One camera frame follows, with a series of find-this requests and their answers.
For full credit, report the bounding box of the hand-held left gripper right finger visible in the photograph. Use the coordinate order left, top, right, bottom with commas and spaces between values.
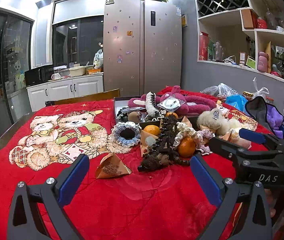
190, 154, 276, 240

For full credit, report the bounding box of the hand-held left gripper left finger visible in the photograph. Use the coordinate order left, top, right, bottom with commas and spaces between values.
7, 154, 90, 240

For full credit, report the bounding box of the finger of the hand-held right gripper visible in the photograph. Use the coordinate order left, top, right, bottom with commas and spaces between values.
208, 137, 282, 167
239, 128, 284, 153

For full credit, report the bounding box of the white plush rabbit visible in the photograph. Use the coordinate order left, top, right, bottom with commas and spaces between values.
219, 119, 244, 135

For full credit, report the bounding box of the brown triangular snack packet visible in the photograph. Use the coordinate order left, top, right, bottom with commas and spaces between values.
139, 130, 161, 155
179, 116, 199, 130
216, 130, 252, 148
96, 152, 132, 179

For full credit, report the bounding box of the brown furry hair claw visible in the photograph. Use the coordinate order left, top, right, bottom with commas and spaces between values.
138, 116, 180, 173

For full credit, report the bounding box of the blue crochet scrunchie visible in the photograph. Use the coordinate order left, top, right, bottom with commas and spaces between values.
111, 121, 142, 147

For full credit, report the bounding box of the black storage box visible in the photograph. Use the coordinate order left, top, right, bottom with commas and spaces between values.
113, 96, 200, 130

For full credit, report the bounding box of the grey cloth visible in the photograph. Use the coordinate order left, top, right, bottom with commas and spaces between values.
246, 96, 282, 135

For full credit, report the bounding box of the cream fluffy hair clip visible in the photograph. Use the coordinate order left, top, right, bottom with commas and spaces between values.
197, 107, 221, 132

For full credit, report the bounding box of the purple cloth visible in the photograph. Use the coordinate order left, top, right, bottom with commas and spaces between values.
267, 104, 284, 130

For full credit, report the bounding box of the blue plastic bag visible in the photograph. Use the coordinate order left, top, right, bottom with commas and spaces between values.
224, 94, 249, 115

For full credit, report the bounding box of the white lace scrunchie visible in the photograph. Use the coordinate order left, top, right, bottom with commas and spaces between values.
176, 121, 202, 140

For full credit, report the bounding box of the white plastic bag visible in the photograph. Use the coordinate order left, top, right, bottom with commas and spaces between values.
252, 77, 270, 100

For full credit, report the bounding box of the pink plush toy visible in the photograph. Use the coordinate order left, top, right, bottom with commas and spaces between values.
128, 85, 217, 117

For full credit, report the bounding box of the clear plastic bag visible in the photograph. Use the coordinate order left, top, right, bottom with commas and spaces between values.
201, 82, 232, 99

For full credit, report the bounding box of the red printed bear blanket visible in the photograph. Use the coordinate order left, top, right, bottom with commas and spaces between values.
0, 86, 284, 240

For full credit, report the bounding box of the green card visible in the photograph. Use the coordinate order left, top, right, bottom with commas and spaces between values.
246, 56, 257, 69

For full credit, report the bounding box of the pink container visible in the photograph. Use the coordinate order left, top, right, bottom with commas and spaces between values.
257, 52, 269, 72

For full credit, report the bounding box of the white furry hair claw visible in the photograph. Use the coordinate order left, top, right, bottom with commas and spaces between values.
145, 92, 166, 118

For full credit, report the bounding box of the black lace scrunchie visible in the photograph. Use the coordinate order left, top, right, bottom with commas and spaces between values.
116, 110, 130, 122

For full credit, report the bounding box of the brown plush ball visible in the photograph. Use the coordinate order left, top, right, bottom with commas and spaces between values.
128, 111, 141, 123

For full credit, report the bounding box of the glass pitcher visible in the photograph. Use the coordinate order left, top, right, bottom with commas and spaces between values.
213, 41, 225, 61

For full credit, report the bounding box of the white kitchen cabinet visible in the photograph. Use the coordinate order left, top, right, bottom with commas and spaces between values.
26, 74, 104, 112

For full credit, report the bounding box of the red gift box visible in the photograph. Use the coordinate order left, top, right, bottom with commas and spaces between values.
198, 32, 209, 61

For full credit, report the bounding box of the cream plastic basin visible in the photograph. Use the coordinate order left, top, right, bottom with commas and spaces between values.
68, 66, 87, 77

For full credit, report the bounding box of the black microwave oven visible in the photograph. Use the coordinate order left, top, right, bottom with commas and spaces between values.
24, 66, 55, 87

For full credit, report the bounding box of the red jar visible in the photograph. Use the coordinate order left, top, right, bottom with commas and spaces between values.
256, 17, 268, 29

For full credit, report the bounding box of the brown cardboard box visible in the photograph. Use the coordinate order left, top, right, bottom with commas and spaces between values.
241, 9, 255, 29

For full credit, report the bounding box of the printed plastic bag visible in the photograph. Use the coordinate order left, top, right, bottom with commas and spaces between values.
93, 49, 104, 70

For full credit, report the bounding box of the silver double-door refrigerator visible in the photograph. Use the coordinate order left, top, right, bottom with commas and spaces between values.
103, 0, 184, 97

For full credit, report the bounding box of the glass sliding door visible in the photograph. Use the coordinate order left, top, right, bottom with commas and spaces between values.
0, 6, 35, 153

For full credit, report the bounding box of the dark kitchen window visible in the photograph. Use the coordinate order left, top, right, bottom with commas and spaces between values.
51, 15, 105, 67

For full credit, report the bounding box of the wooden bead bracelet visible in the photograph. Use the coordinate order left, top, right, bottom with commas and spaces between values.
171, 155, 191, 167

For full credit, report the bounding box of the white wall shelf unit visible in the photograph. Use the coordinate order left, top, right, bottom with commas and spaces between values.
192, 0, 284, 83

